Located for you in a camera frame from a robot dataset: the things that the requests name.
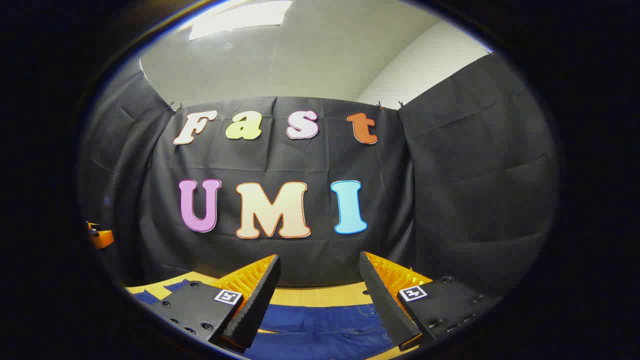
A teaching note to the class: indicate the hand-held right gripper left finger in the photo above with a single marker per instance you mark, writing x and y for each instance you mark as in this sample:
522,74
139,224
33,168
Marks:
260,305

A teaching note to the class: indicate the black backdrop cloth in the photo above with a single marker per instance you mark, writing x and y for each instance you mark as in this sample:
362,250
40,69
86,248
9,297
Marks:
450,190

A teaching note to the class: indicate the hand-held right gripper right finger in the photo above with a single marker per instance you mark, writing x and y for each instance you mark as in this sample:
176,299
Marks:
385,305

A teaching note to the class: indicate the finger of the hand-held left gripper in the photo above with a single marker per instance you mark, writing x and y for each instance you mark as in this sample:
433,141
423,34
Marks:
101,237

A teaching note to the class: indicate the ceiling light panel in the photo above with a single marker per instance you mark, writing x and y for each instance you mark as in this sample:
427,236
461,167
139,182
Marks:
240,17

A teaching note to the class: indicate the blue jeans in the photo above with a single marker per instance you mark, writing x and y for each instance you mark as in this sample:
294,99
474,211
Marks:
320,330

